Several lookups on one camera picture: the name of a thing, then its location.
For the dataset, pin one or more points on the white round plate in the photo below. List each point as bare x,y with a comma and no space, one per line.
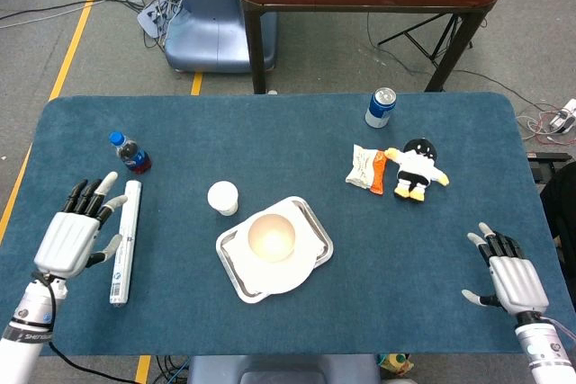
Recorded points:
288,277

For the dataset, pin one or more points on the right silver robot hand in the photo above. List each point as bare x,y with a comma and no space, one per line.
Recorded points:
517,278

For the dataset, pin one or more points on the black white penguin plush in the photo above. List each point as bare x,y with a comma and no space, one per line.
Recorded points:
416,168

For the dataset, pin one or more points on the blue grey robot torso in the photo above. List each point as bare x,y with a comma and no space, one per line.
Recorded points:
279,370

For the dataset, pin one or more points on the beige bowl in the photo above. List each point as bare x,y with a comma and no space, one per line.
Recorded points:
271,238

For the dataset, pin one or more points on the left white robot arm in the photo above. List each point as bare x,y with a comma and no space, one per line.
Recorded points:
27,321

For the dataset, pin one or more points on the black tripod stand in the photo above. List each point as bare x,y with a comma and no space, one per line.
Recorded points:
423,40

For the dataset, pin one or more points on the white paper cup blue flower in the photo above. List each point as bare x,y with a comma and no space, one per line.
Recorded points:
222,197

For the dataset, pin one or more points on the blue table cloth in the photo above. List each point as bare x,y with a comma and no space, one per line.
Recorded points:
405,267

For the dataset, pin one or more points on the blue machine base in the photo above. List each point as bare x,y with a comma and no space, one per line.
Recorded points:
211,20

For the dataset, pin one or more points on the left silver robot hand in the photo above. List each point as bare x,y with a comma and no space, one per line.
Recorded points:
67,240

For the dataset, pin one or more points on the blue white soda can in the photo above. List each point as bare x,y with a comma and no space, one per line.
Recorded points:
380,109

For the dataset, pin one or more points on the white orange snack packet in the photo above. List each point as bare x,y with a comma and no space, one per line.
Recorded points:
364,168

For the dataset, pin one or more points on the steel rectangular tray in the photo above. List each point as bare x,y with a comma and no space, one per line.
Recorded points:
315,226

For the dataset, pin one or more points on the long white wrap box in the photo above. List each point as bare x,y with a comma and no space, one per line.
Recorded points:
126,240

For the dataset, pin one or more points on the Pepsi cola bottle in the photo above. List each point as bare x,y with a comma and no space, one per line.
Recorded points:
130,157

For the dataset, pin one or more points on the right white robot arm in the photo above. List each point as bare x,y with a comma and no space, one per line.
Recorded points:
542,348

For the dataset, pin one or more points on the white floor power strip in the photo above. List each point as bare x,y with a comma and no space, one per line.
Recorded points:
153,17

